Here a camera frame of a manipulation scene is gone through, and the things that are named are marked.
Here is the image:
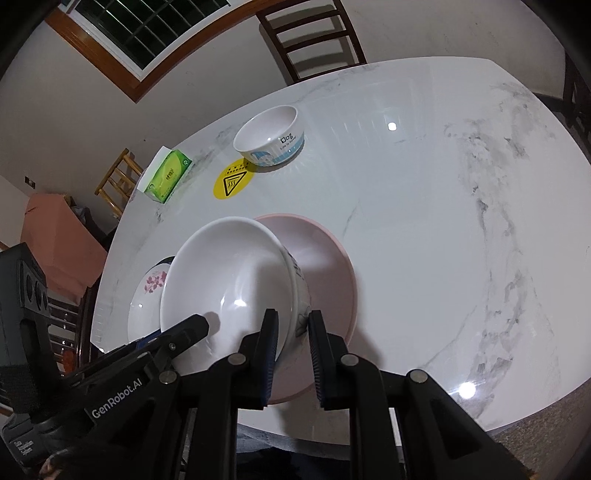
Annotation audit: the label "large pink bowl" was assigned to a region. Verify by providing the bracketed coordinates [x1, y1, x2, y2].
[256, 214, 358, 404]

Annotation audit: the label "white ribbed bowl pink base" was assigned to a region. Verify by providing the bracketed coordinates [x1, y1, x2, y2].
[160, 217, 311, 375]

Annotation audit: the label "white bowl blue dolphin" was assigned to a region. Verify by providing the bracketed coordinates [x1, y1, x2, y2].
[233, 105, 304, 168]

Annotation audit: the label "green tissue box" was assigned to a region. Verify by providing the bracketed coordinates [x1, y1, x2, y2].
[136, 146, 192, 203]

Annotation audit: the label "yellow warning sticker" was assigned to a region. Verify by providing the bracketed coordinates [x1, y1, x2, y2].
[212, 158, 256, 200]

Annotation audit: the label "dark wooden chair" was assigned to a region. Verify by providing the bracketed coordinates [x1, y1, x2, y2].
[256, 1, 368, 84]

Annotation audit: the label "bamboo chair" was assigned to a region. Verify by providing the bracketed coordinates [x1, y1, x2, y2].
[94, 149, 143, 220]

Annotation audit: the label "pink cloth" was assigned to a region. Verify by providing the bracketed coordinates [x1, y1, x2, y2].
[21, 194, 107, 304]

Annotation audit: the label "black wall switch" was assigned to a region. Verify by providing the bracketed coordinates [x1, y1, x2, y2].
[24, 176, 36, 189]

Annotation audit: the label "wooden framed window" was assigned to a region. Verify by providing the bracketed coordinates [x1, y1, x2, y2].
[45, 1, 288, 103]

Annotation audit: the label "white plate pink flowers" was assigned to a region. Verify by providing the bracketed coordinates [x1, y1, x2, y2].
[127, 257, 173, 342]

